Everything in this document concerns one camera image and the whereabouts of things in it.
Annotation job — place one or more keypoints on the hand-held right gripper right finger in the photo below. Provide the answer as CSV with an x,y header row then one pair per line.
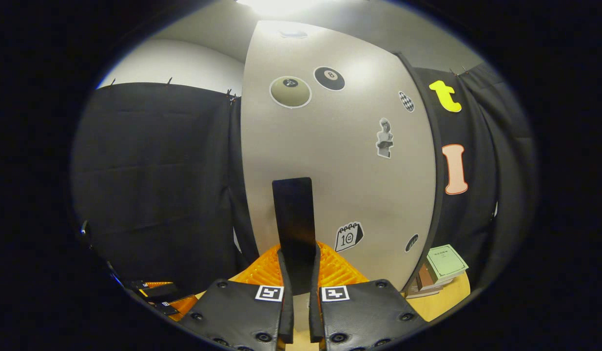
x,y
314,307

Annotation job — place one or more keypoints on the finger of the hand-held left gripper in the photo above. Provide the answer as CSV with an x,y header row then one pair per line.
x,y
159,291
169,308

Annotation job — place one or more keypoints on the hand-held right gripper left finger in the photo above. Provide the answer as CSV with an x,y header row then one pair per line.
x,y
287,302

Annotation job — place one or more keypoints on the beige cabinet door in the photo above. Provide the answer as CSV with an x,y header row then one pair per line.
x,y
339,161

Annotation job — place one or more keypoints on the grey-brown book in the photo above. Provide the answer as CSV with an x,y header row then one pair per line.
x,y
417,291

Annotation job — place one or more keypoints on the brown book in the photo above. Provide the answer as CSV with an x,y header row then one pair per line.
x,y
426,277

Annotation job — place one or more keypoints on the black backdrop cloth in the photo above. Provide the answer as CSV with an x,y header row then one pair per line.
x,y
154,170

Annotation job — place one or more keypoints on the pale green book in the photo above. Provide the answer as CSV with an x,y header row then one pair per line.
x,y
446,262

